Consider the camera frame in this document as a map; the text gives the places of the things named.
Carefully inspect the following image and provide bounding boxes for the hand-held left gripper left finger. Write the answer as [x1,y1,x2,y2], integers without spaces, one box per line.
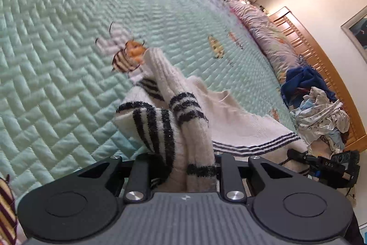
[76,153,152,203]

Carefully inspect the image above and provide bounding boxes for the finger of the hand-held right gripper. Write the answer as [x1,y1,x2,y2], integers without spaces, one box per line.
[287,149,317,170]

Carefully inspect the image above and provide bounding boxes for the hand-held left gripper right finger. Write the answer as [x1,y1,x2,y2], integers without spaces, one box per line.
[214,152,299,203]

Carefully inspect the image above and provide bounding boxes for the white black-striped knit sweater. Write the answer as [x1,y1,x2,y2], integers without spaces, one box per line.
[112,48,311,194]

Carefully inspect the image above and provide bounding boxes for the pile of light clothes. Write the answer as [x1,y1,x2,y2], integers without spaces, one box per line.
[289,87,350,154]

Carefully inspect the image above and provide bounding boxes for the blue garment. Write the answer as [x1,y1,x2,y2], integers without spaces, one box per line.
[280,65,336,108]

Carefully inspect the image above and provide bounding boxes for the wooden slatted headboard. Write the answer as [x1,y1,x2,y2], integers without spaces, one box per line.
[268,6,367,152]

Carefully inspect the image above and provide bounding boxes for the floral pillow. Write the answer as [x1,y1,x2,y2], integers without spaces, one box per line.
[226,0,304,85]

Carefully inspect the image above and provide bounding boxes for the green quilted bed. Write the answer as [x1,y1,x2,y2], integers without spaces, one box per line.
[0,0,299,245]

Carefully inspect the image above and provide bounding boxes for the framed wall picture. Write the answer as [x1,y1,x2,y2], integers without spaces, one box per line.
[341,6,367,65]

